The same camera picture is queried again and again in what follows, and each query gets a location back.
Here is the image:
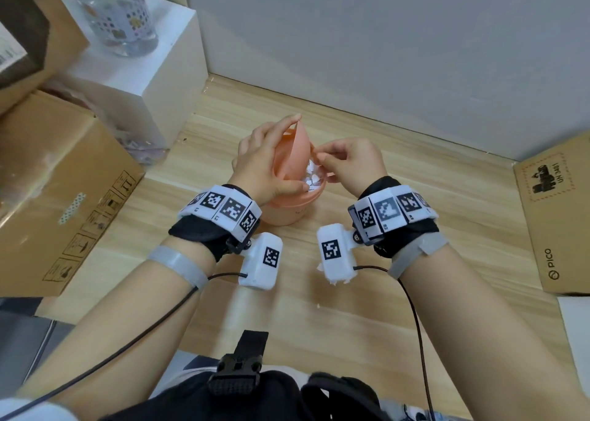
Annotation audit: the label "person's left hand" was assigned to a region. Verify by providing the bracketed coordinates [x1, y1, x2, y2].
[229, 114, 310, 205]

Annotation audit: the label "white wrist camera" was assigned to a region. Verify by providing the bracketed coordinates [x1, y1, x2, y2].
[239, 232, 283, 291]
[317, 224, 360, 284]

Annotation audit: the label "grey tape strap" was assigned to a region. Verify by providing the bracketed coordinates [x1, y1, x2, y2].
[147, 246, 209, 290]
[387, 232, 449, 280]

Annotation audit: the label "white marker wristband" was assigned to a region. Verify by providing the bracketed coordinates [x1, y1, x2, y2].
[348, 186, 439, 246]
[178, 185, 262, 246]

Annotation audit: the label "white block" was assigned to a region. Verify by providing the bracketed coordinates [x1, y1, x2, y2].
[60, 0, 209, 151]

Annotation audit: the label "black strap with buckle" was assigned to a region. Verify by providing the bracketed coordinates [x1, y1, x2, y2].
[207, 330, 269, 396]

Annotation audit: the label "pink desktop trash bin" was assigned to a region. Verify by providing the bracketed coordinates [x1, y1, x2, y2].
[260, 128, 329, 227]

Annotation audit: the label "person's right forearm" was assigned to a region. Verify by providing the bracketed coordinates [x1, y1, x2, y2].
[392, 245, 590, 421]

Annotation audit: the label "pink swing bin lid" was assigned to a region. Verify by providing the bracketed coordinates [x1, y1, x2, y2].
[273, 120, 317, 181]

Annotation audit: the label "white paper sheet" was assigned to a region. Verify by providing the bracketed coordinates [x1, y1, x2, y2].
[557, 296, 590, 371]

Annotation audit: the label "patterned clear glass bottle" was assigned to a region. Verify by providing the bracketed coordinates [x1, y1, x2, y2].
[74, 0, 159, 58]

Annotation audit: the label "black chest harness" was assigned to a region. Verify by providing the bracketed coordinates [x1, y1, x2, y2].
[104, 370, 462, 421]

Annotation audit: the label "flat printed cardboard box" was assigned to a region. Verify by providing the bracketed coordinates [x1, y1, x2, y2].
[513, 130, 590, 295]

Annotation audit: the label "black cable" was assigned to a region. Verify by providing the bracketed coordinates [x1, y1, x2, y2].
[354, 265, 436, 421]
[0, 272, 250, 411]

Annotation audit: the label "white paper scraps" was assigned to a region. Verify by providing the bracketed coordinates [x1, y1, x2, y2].
[302, 158, 326, 193]

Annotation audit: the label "person's left forearm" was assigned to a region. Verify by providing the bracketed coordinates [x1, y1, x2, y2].
[18, 238, 217, 412]

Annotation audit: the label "large brown cardboard box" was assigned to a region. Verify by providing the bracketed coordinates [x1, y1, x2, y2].
[0, 90, 146, 298]

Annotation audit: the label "open brown cardboard box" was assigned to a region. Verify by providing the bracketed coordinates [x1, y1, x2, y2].
[0, 0, 90, 115]

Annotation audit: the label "person's right hand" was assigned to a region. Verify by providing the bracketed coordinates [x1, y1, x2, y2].
[316, 137, 388, 198]

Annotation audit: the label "black wrist wrap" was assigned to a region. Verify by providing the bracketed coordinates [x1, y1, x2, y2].
[168, 213, 259, 263]
[357, 176, 441, 258]

